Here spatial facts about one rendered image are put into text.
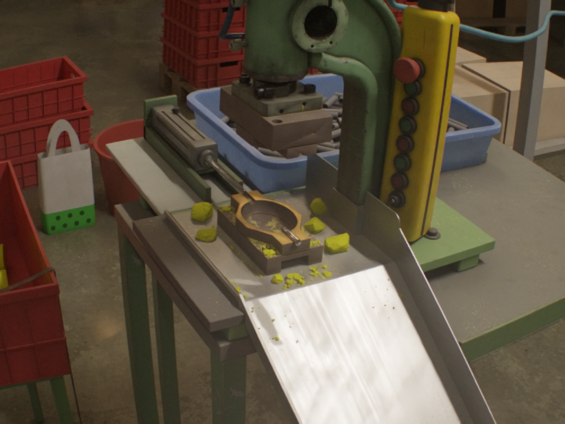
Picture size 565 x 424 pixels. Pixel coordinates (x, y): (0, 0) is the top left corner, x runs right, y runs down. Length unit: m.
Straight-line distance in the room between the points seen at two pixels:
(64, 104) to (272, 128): 2.66
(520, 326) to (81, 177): 2.35
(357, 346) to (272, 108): 0.34
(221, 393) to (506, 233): 0.60
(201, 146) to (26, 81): 2.64
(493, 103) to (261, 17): 1.79
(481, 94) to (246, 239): 1.65
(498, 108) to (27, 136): 2.08
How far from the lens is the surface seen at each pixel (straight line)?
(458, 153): 1.66
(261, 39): 1.08
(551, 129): 3.10
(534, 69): 2.62
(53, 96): 3.64
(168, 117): 1.53
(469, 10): 6.94
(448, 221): 1.37
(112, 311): 2.85
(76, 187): 3.29
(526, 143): 2.71
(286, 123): 1.07
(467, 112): 1.79
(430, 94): 1.20
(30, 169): 3.73
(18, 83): 3.97
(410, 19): 1.19
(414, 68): 1.16
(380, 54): 1.21
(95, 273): 3.07
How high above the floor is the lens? 1.62
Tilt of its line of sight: 27 degrees down
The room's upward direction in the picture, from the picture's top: 3 degrees clockwise
